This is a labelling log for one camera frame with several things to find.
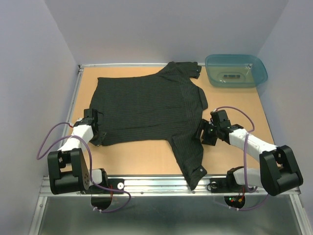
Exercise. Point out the aluminium front mounting rail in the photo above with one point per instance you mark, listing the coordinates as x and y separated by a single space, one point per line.
159 185

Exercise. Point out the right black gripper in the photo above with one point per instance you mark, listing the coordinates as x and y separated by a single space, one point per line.
204 125

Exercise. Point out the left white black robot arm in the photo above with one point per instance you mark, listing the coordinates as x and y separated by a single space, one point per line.
68 171

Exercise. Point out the teal translucent plastic bin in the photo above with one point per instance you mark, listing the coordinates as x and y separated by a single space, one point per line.
235 70

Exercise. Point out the aluminium left side rail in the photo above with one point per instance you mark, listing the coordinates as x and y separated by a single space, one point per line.
72 103

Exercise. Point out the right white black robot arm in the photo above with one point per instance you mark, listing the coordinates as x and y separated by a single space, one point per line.
278 169

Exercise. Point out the black striped long sleeve shirt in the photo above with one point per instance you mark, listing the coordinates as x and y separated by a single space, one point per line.
166 105

